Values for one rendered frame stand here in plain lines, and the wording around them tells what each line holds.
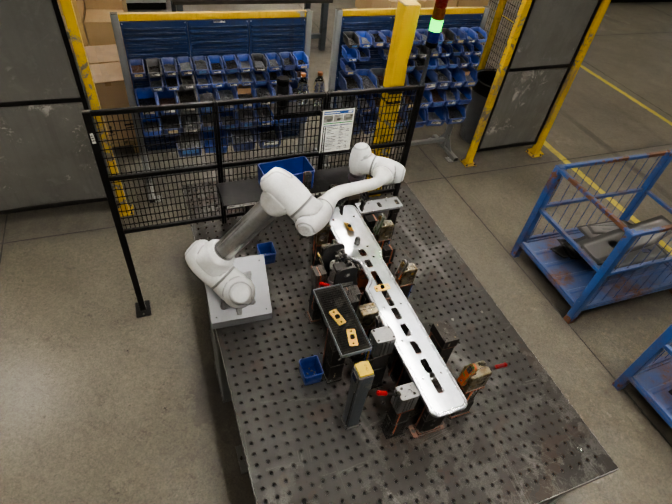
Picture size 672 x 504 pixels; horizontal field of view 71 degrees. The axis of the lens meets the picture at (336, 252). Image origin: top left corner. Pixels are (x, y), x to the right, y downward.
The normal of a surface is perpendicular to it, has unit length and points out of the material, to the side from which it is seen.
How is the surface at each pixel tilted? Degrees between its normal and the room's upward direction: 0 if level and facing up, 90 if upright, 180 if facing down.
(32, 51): 91
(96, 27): 90
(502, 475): 0
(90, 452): 0
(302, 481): 0
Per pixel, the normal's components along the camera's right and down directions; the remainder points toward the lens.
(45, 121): 0.34, 0.68
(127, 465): 0.11, -0.71
